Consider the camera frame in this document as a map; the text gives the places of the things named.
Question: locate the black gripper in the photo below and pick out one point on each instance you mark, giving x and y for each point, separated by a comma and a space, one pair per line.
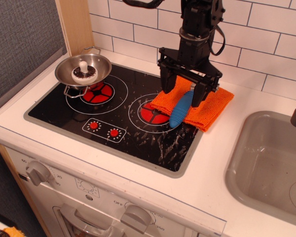
190, 61

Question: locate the blue handled metal fork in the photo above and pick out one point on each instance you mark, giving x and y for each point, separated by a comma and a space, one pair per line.
183, 96

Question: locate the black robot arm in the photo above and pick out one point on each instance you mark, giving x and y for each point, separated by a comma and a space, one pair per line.
200, 19

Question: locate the orange folded cloth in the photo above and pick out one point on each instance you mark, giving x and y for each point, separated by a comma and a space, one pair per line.
203, 116

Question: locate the small steel pot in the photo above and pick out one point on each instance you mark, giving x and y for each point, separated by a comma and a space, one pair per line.
92, 55

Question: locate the black toy stovetop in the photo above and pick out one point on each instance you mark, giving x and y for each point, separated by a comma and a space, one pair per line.
121, 101

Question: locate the right red stove button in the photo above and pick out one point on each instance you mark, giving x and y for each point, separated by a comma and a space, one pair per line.
114, 133

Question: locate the red stove button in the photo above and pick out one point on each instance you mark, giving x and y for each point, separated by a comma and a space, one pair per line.
94, 125
114, 133

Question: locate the left red stove button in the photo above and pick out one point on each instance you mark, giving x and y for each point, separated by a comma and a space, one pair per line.
94, 125

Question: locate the white toy mushroom slice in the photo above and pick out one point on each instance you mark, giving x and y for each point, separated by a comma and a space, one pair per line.
84, 74

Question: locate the grey plastic sink basin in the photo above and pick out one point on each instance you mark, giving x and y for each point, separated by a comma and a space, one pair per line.
262, 170

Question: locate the right grey oven knob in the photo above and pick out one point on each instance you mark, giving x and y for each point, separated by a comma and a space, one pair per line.
136, 218

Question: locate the grey oven knob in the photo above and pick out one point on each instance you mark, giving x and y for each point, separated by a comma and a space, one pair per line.
136, 218
37, 172

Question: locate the left grey oven knob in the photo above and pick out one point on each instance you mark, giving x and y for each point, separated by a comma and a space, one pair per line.
37, 172

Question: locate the orange object bottom left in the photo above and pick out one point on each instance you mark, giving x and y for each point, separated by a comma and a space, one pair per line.
13, 232

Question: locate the wooden side post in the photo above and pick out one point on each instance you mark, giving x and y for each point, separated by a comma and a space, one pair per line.
76, 24

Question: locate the oven door with handle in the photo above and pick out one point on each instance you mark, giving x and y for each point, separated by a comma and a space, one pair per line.
87, 222

